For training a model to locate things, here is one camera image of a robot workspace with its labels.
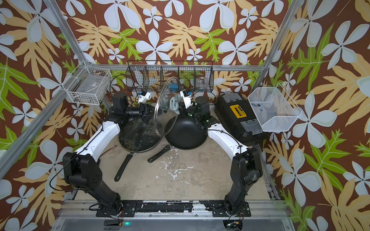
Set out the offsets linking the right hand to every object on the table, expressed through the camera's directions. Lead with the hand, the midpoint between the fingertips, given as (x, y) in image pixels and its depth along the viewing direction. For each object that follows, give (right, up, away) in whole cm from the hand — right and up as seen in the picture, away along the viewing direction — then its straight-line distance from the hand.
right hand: (175, 104), depth 79 cm
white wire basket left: (-53, +13, +7) cm, 55 cm away
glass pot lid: (-25, -18, +16) cm, 34 cm away
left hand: (-7, -5, -9) cm, 12 cm away
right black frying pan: (+4, -17, +23) cm, 29 cm away
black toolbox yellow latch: (+40, -5, +14) cm, 42 cm away
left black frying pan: (-29, -34, +2) cm, 44 cm away
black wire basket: (-5, +22, +18) cm, 29 cm away
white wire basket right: (+59, -3, +5) cm, 59 cm away
